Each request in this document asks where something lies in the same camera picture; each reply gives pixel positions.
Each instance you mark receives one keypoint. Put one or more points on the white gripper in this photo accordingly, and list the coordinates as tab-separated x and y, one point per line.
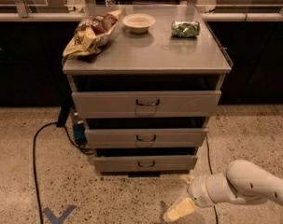
198	190

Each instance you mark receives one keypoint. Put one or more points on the grey bottom drawer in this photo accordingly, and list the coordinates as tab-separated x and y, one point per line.
145	163

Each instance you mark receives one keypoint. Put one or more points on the grey drawer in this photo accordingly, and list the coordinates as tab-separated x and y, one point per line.
145	163
145	104
144	138

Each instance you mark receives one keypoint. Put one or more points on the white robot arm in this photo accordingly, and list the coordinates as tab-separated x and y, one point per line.
243	182

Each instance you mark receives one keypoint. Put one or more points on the grey middle drawer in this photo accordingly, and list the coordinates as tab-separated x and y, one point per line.
144	138

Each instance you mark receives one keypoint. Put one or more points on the grey top drawer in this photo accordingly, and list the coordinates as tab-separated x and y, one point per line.
145	104

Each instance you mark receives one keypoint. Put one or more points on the grey metal drawer cabinet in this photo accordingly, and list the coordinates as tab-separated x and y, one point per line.
153	61

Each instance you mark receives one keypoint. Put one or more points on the blue power box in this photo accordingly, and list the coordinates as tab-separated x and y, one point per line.
79	133

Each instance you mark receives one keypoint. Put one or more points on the green snack bag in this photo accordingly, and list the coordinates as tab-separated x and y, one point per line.
185	29

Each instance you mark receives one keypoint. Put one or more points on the beige paper bowl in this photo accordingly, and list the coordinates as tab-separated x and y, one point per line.
138	23

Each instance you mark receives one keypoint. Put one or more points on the yellow brown chip bag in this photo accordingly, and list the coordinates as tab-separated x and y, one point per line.
92	33

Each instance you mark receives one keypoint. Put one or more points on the dark counter with grey ledge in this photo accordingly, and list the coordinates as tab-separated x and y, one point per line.
32	61

